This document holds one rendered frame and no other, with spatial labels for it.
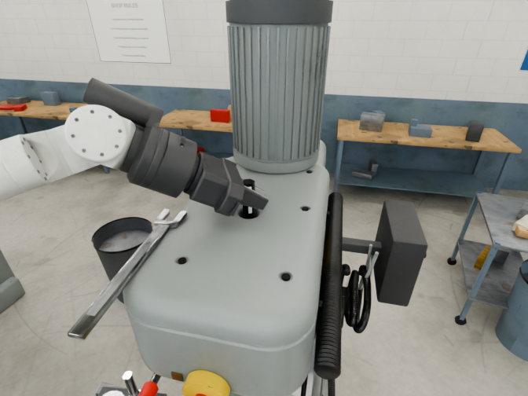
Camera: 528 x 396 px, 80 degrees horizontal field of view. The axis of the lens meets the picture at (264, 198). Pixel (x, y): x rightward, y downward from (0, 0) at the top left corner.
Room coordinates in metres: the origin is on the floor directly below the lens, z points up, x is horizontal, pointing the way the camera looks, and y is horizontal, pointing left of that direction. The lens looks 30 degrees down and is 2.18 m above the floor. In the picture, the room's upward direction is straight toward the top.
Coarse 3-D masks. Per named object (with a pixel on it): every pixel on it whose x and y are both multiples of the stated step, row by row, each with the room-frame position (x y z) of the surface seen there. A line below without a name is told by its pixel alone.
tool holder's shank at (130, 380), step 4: (128, 372) 0.51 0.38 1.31; (124, 376) 0.50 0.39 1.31; (128, 376) 0.50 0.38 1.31; (132, 376) 0.51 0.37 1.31; (124, 380) 0.50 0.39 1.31; (128, 380) 0.50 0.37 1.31; (132, 380) 0.50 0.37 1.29; (128, 384) 0.50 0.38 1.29; (132, 384) 0.50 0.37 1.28; (128, 388) 0.50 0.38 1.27; (132, 388) 0.50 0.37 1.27; (136, 388) 0.51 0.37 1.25; (132, 392) 0.50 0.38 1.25; (136, 392) 0.50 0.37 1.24
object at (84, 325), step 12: (180, 216) 0.43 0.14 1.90; (156, 228) 0.40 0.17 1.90; (168, 228) 0.40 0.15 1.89; (156, 240) 0.37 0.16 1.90; (144, 252) 0.34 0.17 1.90; (132, 264) 0.31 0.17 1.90; (120, 276) 0.29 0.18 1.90; (132, 276) 0.30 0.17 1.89; (108, 288) 0.27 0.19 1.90; (120, 288) 0.27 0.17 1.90; (96, 300) 0.25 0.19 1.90; (108, 300) 0.25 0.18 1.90; (84, 312) 0.24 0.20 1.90; (96, 312) 0.24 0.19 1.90; (84, 324) 0.22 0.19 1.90; (72, 336) 0.21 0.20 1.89; (84, 336) 0.21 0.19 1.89
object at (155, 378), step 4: (152, 376) 0.28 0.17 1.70; (156, 376) 0.28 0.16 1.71; (160, 376) 0.28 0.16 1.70; (152, 380) 0.27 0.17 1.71; (156, 380) 0.27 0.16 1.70; (144, 384) 0.26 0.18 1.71; (148, 384) 0.26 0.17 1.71; (152, 384) 0.26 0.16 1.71; (156, 384) 0.27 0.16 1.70; (144, 388) 0.26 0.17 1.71; (148, 388) 0.26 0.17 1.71; (152, 388) 0.26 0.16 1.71; (156, 388) 0.26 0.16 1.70; (140, 392) 0.25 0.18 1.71; (144, 392) 0.25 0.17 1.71; (148, 392) 0.25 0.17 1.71; (152, 392) 0.25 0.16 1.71; (156, 392) 0.26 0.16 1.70
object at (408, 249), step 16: (384, 208) 0.74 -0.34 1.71; (400, 208) 0.72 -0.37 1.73; (384, 224) 0.70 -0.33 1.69; (400, 224) 0.65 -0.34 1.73; (416, 224) 0.65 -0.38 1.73; (384, 240) 0.66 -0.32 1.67; (400, 240) 0.59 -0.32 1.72; (416, 240) 0.58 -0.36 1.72; (384, 256) 0.62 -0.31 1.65; (400, 256) 0.58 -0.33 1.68; (416, 256) 0.57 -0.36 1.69; (384, 272) 0.59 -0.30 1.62; (400, 272) 0.58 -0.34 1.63; (416, 272) 0.57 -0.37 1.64; (384, 288) 0.58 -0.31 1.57; (400, 288) 0.57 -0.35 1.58; (400, 304) 0.57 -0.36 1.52
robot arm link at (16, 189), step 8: (0, 160) 0.32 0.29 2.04; (0, 168) 0.32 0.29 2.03; (0, 176) 0.32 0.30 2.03; (8, 176) 0.32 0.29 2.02; (0, 184) 0.32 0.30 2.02; (8, 184) 0.32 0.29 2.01; (16, 184) 0.32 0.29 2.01; (0, 192) 0.32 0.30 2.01; (8, 192) 0.32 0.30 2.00; (16, 192) 0.33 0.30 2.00; (0, 200) 0.32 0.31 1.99
